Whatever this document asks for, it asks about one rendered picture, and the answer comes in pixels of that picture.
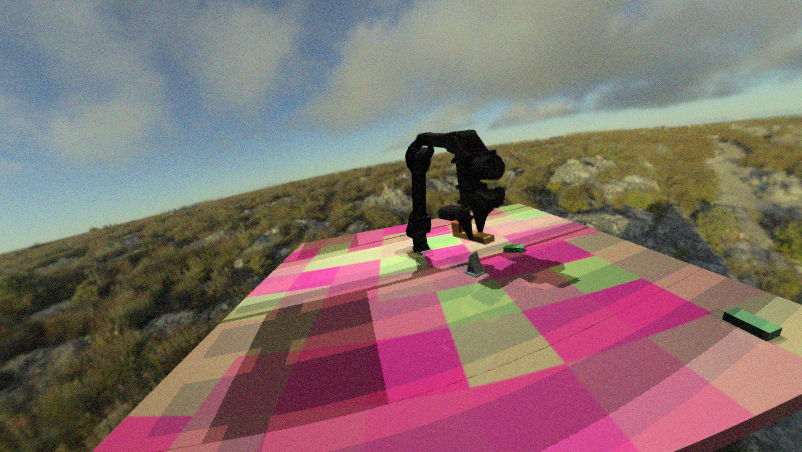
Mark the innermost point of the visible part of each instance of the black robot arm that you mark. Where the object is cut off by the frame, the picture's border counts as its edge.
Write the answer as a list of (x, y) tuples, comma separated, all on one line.
[(473, 161)]

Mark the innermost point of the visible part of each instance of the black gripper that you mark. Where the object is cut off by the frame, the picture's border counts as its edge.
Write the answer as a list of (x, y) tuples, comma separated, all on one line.
[(462, 213)]

